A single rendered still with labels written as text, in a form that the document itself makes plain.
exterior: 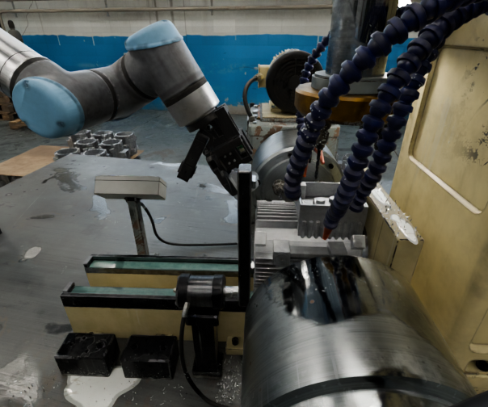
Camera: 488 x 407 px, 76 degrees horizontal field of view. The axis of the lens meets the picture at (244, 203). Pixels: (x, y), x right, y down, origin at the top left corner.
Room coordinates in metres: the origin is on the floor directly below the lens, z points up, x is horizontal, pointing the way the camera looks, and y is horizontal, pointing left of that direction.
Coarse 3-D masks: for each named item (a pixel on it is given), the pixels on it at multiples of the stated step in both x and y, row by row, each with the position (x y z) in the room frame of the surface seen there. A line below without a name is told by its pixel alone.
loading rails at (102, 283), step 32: (96, 256) 0.62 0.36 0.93; (128, 256) 0.62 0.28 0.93; (160, 256) 0.62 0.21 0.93; (192, 256) 0.62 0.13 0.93; (64, 288) 0.50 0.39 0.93; (96, 288) 0.52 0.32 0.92; (128, 288) 0.52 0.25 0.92; (160, 288) 0.52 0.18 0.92; (96, 320) 0.48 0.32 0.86; (128, 320) 0.48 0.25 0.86; (160, 320) 0.48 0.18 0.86; (224, 320) 0.47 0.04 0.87
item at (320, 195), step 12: (312, 192) 0.58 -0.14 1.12; (324, 192) 0.58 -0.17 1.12; (300, 204) 0.49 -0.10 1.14; (312, 204) 0.49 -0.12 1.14; (324, 204) 0.49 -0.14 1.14; (300, 216) 0.49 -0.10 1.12; (312, 216) 0.49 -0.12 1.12; (324, 216) 0.49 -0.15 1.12; (348, 216) 0.48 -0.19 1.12; (360, 216) 0.48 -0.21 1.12; (300, 228) 0.49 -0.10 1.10; (312, 228) 0.49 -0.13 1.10; (336, 228) 0.48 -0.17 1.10; (348, 228) 0.48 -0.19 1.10; (360, 228) 0.48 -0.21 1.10
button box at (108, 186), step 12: (96, 180) 0.74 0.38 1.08; (108, 180) 0.74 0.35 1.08; (120, 180) 0.74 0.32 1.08; (132, 180) 0.74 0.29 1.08; (144, 180) 0.74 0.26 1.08; (156, 180) 0.74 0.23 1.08; (96, 192) 0.72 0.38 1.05; (108, 192) 0.72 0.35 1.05; (120, 192) 0.72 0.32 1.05; (132, 192) 0.72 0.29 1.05; (144, 192) 0.72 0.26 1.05; (156, 192) 0.72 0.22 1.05
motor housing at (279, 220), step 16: (256, 208) 0.58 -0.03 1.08; (272, 208) 0.54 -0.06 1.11; (288, 208) 0.54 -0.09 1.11; (256, 224) 0.51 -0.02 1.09; (272, 224) 0.50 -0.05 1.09; (288, 224) 0.50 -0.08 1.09; (272, 240) 0.48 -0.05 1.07; (304, 240) 0.48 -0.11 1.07; (320, 240) 0.48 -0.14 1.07; (336, 240) 0.48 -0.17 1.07; (256, 256) 0.46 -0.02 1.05; (272, 256) 0.46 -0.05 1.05; (304, 256) 0.45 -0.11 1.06; (320, 256) 0.45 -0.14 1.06; (256, 272) 0.45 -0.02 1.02; (272, 272) 0.45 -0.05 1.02
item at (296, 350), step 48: (288, 288) 0.28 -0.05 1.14; (336, 288) 0.26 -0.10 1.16; (384, 288) 0.27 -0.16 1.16; (288, 336) 0.22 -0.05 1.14; (336, 336) 0.20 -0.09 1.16; (384, 336) 0.20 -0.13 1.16; (432, 336) 0.21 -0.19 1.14; (288, 384) 0.17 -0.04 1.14; (336, 384) 0.16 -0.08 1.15; (384, 384) 0.16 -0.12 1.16; (432, 384) 0.16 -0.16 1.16
